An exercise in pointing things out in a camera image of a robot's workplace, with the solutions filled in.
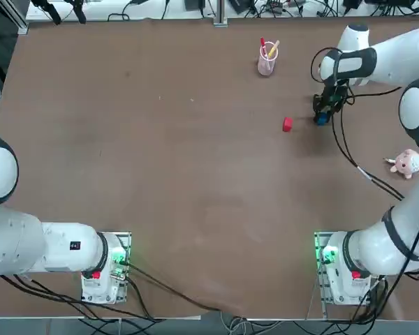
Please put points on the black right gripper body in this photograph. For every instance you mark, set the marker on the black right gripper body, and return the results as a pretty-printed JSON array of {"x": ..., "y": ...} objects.
[{"x": 335, "y": 94}]

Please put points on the blue magnetic block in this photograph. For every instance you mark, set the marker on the blue magnetic block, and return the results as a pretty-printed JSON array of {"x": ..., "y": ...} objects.
[{"x": 322, "y": 120}]

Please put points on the red magnetic block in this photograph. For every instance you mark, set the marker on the red magnetic block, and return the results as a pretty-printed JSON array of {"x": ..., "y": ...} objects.
[{"x": 287, "y": 125}]

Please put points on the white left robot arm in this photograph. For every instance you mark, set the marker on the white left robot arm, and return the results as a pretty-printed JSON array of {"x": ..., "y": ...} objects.
[{"x": 56, "y": 247}]

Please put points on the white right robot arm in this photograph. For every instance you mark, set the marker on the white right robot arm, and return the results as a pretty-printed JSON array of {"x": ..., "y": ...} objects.
[{"x": 387, "y": 56}]

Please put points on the clear pink cup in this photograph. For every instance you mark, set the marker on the clear pink cup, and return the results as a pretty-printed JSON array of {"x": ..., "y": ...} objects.
[{"x": 265, "y": 70}]

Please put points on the yellow pen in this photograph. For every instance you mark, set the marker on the yellow pen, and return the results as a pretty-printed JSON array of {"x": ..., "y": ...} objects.
[{"x": 273, "y": 51}]

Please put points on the red marker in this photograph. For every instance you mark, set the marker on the red marker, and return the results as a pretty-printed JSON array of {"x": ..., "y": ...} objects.
[{"x": 263, "y": 45}]

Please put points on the pink plush toy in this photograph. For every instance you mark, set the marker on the pink plush toy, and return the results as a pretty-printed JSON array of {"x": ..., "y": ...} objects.
[{"x": 406, "y": 162}]

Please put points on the dark power adapter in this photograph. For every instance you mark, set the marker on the dark power adapter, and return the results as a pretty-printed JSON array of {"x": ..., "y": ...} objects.
[
  {"x": 242, "y": 6},
  {"x": 193, "y": 4}
]

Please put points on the black tripod leg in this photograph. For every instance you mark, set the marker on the black tripod leg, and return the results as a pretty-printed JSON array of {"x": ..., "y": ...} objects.
[
  {"x": 51, "y": 11},
  {"x": 78, "y": 12}
]

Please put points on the aluminium corner profile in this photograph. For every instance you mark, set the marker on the aluminium corner profile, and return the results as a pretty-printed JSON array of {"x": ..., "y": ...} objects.
[{"x": 22, "y": 22}]

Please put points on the white edge bracket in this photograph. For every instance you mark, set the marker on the white edge bracket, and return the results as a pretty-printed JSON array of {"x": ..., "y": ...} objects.
[{"x": 220, "y": 23}]

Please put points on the aluminium post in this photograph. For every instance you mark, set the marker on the aluminium post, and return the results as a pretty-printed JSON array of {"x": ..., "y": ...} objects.
[{"x": 220, "y": 10}]

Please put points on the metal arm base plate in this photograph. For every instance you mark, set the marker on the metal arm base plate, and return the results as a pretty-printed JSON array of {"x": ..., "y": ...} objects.
[
  {"x": 127, "y": 244},
  {"x": 322, "y": 296}
]

